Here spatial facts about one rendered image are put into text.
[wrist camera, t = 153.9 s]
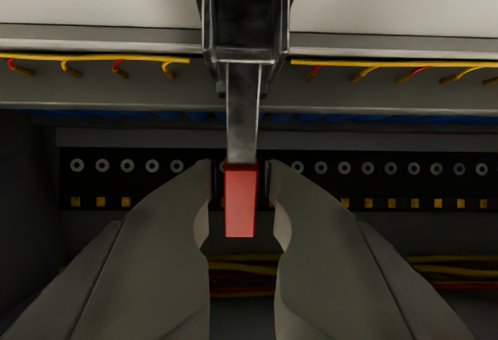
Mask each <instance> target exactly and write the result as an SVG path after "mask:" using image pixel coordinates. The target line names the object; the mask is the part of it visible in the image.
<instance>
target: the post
mask: <svg viewBox="0 0 498 340"><path fill-rule="evenodd" d="M69 263H70V257H69V253H68V249H67V243H66V239H65V236H64V230H63V227H62V220H61V216H60V213H59V207H58V203H57V200H56V194H55V190H54V186H53V180H52V177H51V173H50V167H49V164H48V160H47V154H46V150H45V146H44V140H43V137H42V131H41V128H40V125H37V124H31V113H25V112H22V111H18V138H17V158H16V159H0V315H2V314H3V313H5V312H7V311H8V310H9V309H11V308H12V307H14V306H16V305H17V304H18V303H19V302H21V301H23V300H24V299H26V298H27V297H28V296H30V295H32V294H33V293H35V292H36V291H37V290H39V289H41V288H42V287H43V286H45V285H46V284H48V283H49V282H51V281H52V280H53V279H54V278H55V277H56V276H57V275H58V274H59V272H58V271H59V268H60V267H61V266H67V265H68V264H69Z"/></svg>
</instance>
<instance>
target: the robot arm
mask: <svg viewBox="0 0 498 340"><path fill-rule="evenodd" d="M212 197H216V160H212V159H203V160H201V161H199V162H198V163H196V164H195V165H193V166H192V167H190V168H188V169H187V170H186V171H184V172H182V173H180V174H179V175H178V176H176V177H174V178H173V179H171V180H170V181H168V182H166V183H165V184H163V185H162V186H161V187H159V188H157V189H156V190H154V191H153V192H152V193H150V194H149V195H147V196H146V197H144V198H143V199H142V200H141V201H140V202H139V203H138V204H137V205H136V206H135V207H134V208H133V209H132V210H131V211H130V212H129V213H128V214H127V215H126V216H125V217H124V218H123V219H122V220H121V221H111V222H110V223H109V224H108V225H107V226H106V227H105V228H104V229H103V230H102V231H101V232H100V233H99V234H98V235H97V236H96V237H95V238H94V239H93V240H92V241H91V242H90V243H89V244H88V245H87V246H86V247H85V248H84V249H83V250H82V251H81V252H80V253H79V254H78V255H77V256H76V257H75V258H74V259H73V260H72V261H71V262H70V263H69V264H68V265H67V266H66V267H65V268H64V269H63V270H62V271H61V272H60V273H59V274H58V275H57V276H56V277H55V278H54V279H53V280H52V281H51V282H50V283H49V284H48V285H47V286H46V287H45V288H44V289H43V290H42V291H41V292H40V293H39V294H38V295H37V297H35V298H34V300H32V301H31V303H29V304H28V305H27V306H26V307H25V309H24V310H23V311H22V312H21V313H20V314H19V316H18V317H17V318H16V319H15V320H14V321H13V323H12V324H11V325H10V326H9V327H8V328H7V329H6V331H5V332H4V333H3V335H2V336H1V337H0V340H208V339H209V332H210V292H209V276H208V261H207V259H206V258H205V257H204V255H203V254H202V253H201V251H200V250H199V249H200V247H201V246H202V243H203V242H204V240H205V239H206V238H207V237H208V234H209V225H208V203H209V202H210V201H211V199H212ZM265 197H268V198H269V199H270V201H271V202H272V203H273V205H274V207H275V208H276V209H275V217H274V225H273V234H274V236H275V238H276V239H277V240H278V242H279V243H280V244H281V246H282V249H283V250H284V254H283V255H282V256H281V258H280V260H279V265H278V272H277V279H276V291H275V297H274V315H275V331H276V339H277V340H479V338H478V337H477V335H476V334H475V333H474V331H473V330H472V329H471V328H470V327H469V326H468V324H467V323H466V322H465V320H464V319H463V318H462V317H461V315H460V314H458V312H457V311H456V310H455V309H454V308H453V307H452V306H451V304H450V303H449V302H448V301H447V300H446V299H445V298H444V297H443V296H442V295H441V294H440V293H439V292H438V291H437V290H436V289H435V288H434V287H433V286H432V285H431V284H430V283H429V282H428V280H427V279H426V278H425V277H424V276H423V275H422V274H421V273H420V272H419V271H418V270H417V269H416V268H415V267H414V266H413V265H412V264H411V263H410V262H409V261H408V260H407V259H406V258H405V257H404V256H403V255H402V254H401V253H400V252H399V251H398V250H397V249H396V248H395V247H394V246H393V245H392V244H391V243H390V242H389V241H388V240H387V239H386V238H385V237H384V236H383V235H382V234H381V233H380V232H379V231H378V230H377V229H376V228H375V227H374V226H373V225H372V224H371V223H370V222H369V221H359V220H358V219H357V218H356V217H355V216H354V215H353V214H352V213H351V212H350V211H349V210H348V209H347V208H346V207H345V206H344V205H343V204H342V203H341V202H340V201H338V200H337V199H336V198H334V197H333V196H332V195H331V194H330V193H328V192H327V191H326V190H324V189H322V188H321V187H320V186H319V185H317V184H315V183H313V182H312V181H311V180H309V179H307V178H306V177H304V176H303V175H302V174H300V173H298V172H296V171H295V170H294V169H292V168H291V167H289V166H287V165H286V164H284V163H283V162H281V161H278V160H276V159H271V160H269V161H265Z"/></svg>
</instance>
